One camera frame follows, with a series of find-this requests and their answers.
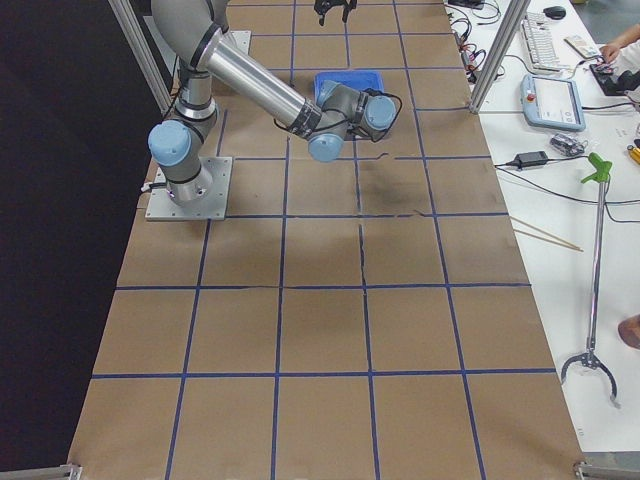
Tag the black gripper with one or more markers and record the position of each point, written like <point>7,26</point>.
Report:
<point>332,7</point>

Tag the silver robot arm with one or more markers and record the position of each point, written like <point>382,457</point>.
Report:
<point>198,33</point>

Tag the blue plastic tray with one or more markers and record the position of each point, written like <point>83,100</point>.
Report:
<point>355,79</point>

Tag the person hand at desk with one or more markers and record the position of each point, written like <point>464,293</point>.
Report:
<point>610,51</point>

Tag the black computer mouse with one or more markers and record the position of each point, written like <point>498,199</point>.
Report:
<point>554,12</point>

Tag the long reacher grabber tool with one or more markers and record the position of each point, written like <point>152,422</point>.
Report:
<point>588,358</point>

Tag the wooden chopstick pair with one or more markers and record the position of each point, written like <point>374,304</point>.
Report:
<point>527,229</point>

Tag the right side frame post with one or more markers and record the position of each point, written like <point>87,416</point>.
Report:
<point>511,19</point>

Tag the frame post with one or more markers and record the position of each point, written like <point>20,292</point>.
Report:
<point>145,51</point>
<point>511,19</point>

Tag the left side frame post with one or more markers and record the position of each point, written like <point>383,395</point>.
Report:
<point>145,51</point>

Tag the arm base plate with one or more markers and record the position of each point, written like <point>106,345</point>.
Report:
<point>204,197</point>

